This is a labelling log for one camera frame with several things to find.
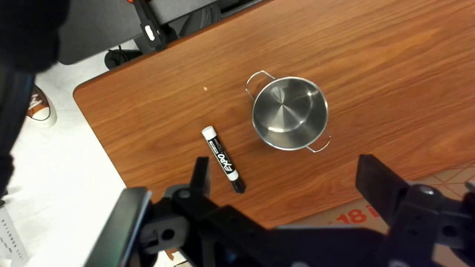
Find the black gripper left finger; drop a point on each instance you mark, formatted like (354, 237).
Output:
(201, 178)

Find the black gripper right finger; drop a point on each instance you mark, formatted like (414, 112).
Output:
(381, 179)

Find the black Expo marker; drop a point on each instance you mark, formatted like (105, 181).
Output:
(224, 158)

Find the silver steel pot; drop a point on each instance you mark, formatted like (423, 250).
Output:
(290, 112)

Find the cardboard box with orange print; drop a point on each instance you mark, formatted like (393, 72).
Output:
(347, 216)

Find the black stand with base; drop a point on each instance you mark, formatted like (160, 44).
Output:
(149, 34)

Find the orange and white sneaker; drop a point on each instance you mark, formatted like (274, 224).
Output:
(40, 105)

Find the grey panel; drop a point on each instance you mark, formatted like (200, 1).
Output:
(99, 23)

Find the white labelled paper box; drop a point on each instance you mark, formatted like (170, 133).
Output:
(10, 237)

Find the person in dark clothes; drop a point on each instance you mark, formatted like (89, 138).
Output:
(13, 98)

